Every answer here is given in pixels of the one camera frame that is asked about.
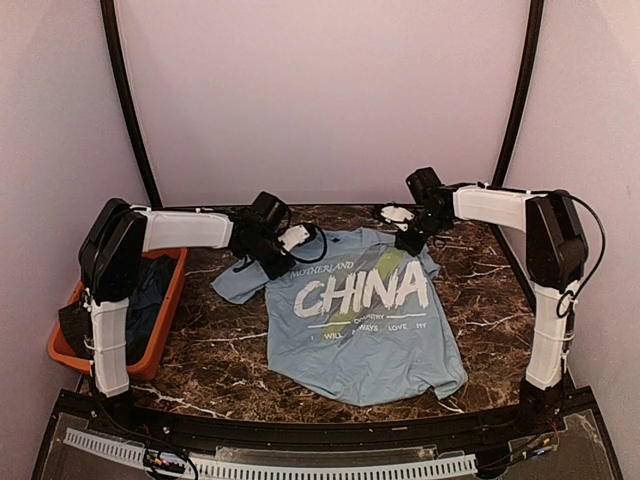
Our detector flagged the light blue printed t-shirt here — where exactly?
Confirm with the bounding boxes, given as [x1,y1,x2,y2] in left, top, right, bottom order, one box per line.
[211,228,468,407]

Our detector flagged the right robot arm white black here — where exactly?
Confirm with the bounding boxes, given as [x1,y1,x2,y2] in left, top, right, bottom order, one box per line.
[381,167,593,392]

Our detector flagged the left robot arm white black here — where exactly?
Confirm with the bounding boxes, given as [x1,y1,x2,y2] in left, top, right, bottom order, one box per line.
[78,192,295,436]

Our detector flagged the dark clothes in bin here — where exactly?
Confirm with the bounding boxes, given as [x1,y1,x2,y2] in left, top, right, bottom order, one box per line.
[57,254,179,366]

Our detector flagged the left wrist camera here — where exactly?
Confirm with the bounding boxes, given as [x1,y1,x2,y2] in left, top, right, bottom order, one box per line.
[278,224,316,252]

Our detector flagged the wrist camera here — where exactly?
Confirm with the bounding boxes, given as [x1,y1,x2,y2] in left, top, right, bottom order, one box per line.
[373,203,415,231]
[278,224,316,252]

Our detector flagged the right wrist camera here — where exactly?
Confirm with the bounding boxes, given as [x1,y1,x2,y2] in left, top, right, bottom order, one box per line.
[373,203,415,231]

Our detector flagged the black front table rail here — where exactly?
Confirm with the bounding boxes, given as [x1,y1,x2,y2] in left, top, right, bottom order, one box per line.
[51,387,594,453]

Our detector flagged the black right frame post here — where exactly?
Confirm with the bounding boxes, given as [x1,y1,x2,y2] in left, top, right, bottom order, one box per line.
[488,0,545,189]

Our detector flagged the black frame post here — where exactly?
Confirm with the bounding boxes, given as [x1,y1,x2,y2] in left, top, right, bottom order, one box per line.
[488,0,545,189]
[100,0,163,207]

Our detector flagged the white slotted cable duct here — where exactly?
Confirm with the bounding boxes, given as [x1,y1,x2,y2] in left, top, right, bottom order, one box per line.
[63,428,478,479]

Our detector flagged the black left frame post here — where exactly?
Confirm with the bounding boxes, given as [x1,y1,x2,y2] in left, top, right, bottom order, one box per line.
[100,0,163,207]

